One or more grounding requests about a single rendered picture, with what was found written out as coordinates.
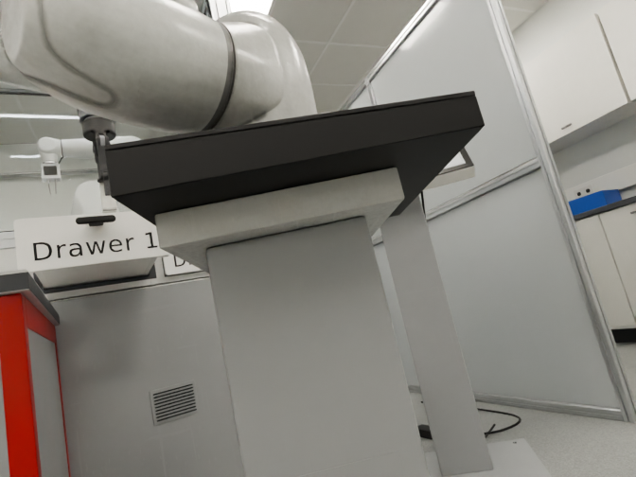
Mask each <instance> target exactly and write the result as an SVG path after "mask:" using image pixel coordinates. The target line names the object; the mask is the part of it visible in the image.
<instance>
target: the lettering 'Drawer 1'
mask: <svg viewBox="0 0 636 477"><path fill-rule="evenodd" d="M145 235H150V244H151V246H148V248H156V247H157V245H156V246H153V241H152V234H151V232H148V233H146V234H145ZM131 239H133V238H129V240H128V239H127V238H126V243H127V250H128V251H130V247H129V241H130V240H131ZM113 241H118V242H119V244H115V245H112V242H113ZM104 243H105V240H103V241H102V247H101V250H100V248H99V246H98V244H97V241H94V246H93V252H92V250H91V247H90V245H89V243H88V242H86V244H87V247H88V249H89V251H90V253H91V255H93V254H94V252H95V247H96V245H97V248H98V250H99V252H100V253H101V254H103V249H104ZM38 244H44V245H46V246H47V247H48V250H49V253H48V256H46V257H42V258H37V248H36V245H38ZM72 245H78V246H79V248H74V249H71V250H70V252H69V254H70V256H79V255H81V256H82V249H81V245H80V244H79V243H72V244H70V246H72ZM121 245H122V242H121V241H120V240H119V239H113V240H111V241H110V244H109V247H110V249H111V251H113V252H121V251H122V249H120V250H114V249H113V248H112V247H113V246H121ZM63 246H66V244H63V245H61V246H60V245H57V251H58V258H61V253H60V249H61V247H63ZM33 250H34V258H35V260H43V259H47V258H49V257H50V256H51V254H52V248H51V246H50V245H49V244H48V243H45V242H36V243H33ZM74 250H79V253H78V254H77V255H73V254H72V251H74Z"/></svg>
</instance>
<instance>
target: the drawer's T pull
mask: <svg viewBox="0 0 636 477"><path fill-rule="evenodd" d="M115 219H116V217H115V216H114V215H106V216H93V217H79V218H76V224H89V226H100V225H103V223H104V222H114V221H115Z"/></svg>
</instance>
